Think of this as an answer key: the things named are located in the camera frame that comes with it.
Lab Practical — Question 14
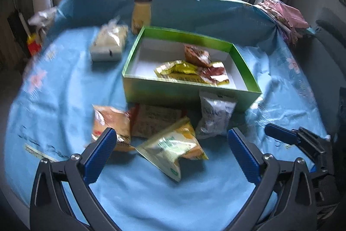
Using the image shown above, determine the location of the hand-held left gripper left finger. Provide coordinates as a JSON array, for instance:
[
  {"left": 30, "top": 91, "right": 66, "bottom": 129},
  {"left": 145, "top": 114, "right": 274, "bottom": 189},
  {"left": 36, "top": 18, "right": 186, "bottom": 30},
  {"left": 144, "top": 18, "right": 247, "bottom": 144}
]
[{"left": 30, "top": 127, "right": 119, "bottom": 231}]

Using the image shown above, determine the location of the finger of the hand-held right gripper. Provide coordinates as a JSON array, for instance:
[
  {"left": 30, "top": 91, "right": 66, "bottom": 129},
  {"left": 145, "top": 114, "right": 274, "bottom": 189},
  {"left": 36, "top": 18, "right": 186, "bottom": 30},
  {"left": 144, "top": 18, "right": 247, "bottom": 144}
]
[{"left": 265, "top": 124, "right": 327, "bottom": 156}]

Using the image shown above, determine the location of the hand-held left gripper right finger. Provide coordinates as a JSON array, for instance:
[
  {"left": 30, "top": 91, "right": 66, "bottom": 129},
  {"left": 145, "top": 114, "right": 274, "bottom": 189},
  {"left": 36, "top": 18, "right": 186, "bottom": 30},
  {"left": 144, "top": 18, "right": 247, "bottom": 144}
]
[{"left": 227, "top": 128, "right": 317, "bottom": 231}]

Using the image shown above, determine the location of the orange snack packet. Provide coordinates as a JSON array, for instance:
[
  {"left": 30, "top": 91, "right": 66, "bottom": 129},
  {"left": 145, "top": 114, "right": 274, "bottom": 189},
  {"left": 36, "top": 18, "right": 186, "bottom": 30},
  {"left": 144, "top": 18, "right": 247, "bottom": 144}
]
[{"left": 91, "top": 104, "right": 136, "bottom": 152}]

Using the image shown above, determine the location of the white grey snack packet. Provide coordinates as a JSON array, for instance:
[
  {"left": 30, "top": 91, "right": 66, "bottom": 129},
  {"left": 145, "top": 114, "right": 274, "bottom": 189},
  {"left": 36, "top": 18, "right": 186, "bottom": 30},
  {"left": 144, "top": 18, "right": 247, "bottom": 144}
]
[{"left": 195, "top": 90, "right": 238, "bottom": 139}]

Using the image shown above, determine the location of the red-edged snack packet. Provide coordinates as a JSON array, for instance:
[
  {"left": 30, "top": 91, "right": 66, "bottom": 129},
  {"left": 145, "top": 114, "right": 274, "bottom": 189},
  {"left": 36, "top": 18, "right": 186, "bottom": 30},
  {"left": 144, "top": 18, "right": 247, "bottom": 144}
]
[{"left": 128, "top": 104, "right": 187, "bottom": 139}]

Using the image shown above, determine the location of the yellow-green cracker packet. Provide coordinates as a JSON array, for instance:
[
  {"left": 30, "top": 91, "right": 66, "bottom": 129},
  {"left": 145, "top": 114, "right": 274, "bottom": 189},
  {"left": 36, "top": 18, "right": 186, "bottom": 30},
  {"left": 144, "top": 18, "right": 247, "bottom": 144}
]
[{"left": 135, "top": 116, "right": 209, "bottom": 183}]

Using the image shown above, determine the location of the green cardboard box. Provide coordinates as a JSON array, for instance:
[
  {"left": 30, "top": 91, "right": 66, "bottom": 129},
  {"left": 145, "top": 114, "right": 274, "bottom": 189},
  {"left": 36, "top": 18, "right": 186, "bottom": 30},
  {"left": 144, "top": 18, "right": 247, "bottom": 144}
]
[{"left": 122, "top": 26, "right": 263, "bottom": 113}]

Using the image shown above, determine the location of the yellow chicken feet packet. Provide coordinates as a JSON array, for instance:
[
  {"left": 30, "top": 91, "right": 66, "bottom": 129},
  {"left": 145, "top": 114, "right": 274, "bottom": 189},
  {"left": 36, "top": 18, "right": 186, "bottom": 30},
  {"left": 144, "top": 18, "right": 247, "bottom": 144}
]
[{"left": 154, "top": 60, "right": 230, "bottom": 85}]

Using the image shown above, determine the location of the cartoon print snack packet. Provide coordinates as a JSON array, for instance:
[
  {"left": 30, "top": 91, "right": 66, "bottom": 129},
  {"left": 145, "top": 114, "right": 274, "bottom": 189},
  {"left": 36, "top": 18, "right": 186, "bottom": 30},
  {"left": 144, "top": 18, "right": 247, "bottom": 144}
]
[{"left": 184, "top": 44, "right": 211, "bottom": 68}]

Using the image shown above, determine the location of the dark grey chair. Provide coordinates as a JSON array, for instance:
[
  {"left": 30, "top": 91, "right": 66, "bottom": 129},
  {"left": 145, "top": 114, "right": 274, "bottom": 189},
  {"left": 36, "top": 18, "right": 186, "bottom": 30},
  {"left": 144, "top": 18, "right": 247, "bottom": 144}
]
[{"left": 315, "top": 8, "right": 346, "bottom": 137}]

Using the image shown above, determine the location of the white tissue pack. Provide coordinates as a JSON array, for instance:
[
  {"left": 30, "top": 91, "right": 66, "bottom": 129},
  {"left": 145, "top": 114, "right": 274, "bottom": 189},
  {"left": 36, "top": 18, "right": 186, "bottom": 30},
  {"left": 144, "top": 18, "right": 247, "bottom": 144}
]
[{"left": 90, "top": 17, "right": 129, "bottom": 62}]

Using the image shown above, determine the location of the pink folded cloth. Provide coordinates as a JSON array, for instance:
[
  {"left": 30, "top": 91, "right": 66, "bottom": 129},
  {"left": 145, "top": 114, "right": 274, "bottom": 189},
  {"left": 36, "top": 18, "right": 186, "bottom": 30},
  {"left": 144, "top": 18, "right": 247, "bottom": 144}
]
[{"left": 258, "top": 0, "right": 309, "bottom": 45}]

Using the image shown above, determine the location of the red yellow carton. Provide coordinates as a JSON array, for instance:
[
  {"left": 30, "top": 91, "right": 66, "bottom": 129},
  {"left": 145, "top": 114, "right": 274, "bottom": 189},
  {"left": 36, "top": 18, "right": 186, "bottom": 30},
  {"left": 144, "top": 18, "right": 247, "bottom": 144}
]
[{"left": 26, "top": 33, "right": 42, "bottom": 57}]

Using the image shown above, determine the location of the white plastic bag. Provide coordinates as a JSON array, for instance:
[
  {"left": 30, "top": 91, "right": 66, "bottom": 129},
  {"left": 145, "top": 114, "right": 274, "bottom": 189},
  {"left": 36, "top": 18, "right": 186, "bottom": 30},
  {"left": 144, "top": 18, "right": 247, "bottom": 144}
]
[{"left": 28, "top": 8, "right": 58, "bottom": 31}]

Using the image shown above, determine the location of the upright floor washer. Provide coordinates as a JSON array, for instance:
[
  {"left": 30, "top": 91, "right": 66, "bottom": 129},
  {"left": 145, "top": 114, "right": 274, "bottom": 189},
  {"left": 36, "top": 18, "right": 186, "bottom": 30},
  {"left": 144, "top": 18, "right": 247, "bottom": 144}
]
[{"left": 8, "top": 10, "right": 30, "bottom": 58}]

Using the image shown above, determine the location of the white cylinder appliance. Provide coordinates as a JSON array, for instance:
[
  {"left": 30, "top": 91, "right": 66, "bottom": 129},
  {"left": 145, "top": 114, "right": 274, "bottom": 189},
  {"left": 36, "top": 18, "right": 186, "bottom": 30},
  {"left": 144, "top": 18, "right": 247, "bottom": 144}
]
[{"left": 32, "top": 0, "right": 53, "bottom": 12}]

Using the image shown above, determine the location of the yellow bottle with red strap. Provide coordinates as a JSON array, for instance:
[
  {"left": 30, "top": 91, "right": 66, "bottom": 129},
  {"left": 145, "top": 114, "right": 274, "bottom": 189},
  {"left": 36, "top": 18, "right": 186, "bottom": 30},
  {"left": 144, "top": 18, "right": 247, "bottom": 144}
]
[{"left": 131, "top": 0, "right": 153, "bottom": 35}]

